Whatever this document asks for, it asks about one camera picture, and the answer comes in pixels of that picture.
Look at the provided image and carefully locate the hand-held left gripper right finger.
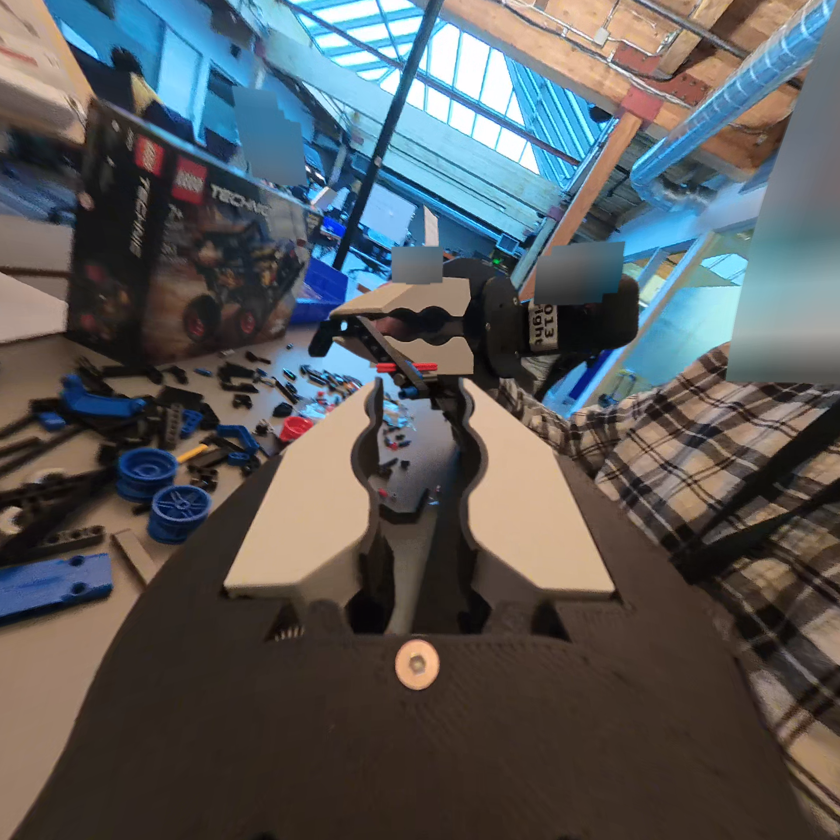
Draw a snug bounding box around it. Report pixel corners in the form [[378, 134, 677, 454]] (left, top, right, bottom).
[[415, 379, 617, 636]]

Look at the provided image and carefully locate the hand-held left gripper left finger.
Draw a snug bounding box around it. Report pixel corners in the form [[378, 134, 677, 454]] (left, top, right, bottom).
[[223, 379, 396, 636]]

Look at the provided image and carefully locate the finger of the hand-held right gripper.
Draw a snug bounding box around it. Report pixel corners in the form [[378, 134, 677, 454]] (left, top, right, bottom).
[[328, 279, 471, 329], [331, 318, 476, 378]]

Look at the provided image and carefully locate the person's right forearm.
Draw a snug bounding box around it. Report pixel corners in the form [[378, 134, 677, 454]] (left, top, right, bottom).
[[495, 377, 592, 460]]

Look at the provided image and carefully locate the grey desk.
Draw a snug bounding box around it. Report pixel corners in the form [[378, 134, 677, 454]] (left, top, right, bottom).
[[0, 213, 473, 840]]

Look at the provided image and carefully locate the clear bag of toy parts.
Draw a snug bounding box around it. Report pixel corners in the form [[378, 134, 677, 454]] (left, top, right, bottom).
[[377, 394, 421, 437]]

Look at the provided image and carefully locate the blue plastic bin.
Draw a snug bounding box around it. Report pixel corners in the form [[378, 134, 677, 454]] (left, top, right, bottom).
[[289, 256, 350, 326]]

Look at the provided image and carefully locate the whiteboard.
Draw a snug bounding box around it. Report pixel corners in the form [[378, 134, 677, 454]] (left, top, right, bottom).
[[357, 185, 419, 232]]

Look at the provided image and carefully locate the blue toy wheel rim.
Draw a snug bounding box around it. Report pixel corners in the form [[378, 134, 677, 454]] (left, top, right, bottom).
[[147, 486, 213, 546], [117, 448, 179, 504]]

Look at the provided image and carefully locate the scatter of small toy pins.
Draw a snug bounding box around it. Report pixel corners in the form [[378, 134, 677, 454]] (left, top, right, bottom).
[[217, 348, 368, 408]]

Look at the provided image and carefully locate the black pole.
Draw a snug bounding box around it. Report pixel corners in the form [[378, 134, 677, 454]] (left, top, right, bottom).
[[331, 0, 448, 271]]

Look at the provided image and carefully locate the grey toy beam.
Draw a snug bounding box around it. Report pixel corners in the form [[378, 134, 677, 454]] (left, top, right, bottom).
[[110, 528, 158, 586]]

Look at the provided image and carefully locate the black toy truck box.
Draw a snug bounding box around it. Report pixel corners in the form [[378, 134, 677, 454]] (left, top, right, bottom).
[[66, 98, 312, 365]]

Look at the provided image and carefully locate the blue toy fender piece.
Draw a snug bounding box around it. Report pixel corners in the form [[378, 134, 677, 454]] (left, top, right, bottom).
[[59, 373, 147, 419]]

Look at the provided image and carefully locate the blue flat toy panel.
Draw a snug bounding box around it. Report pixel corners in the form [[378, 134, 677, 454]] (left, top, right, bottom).
[[0, 553, 114, 626]]

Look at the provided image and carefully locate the pile of black toy beams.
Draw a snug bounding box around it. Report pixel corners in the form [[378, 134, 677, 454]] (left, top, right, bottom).
[[0, 357, 277, 568]]

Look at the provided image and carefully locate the instruction booklet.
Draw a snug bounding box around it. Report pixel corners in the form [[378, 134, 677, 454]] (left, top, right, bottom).
[[0, 0, 93, 142]]

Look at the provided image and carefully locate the wooden support post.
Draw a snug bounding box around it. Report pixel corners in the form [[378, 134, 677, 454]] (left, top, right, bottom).
[[518, 112, 643, 299]]

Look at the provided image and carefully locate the black shoulder strap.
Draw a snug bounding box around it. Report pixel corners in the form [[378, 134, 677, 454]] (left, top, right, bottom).
[[669, 400, 840, 585]]

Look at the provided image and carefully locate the silver ventilation duct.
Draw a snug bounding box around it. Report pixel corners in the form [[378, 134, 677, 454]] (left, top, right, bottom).
[[630, 0, 840, 191]]

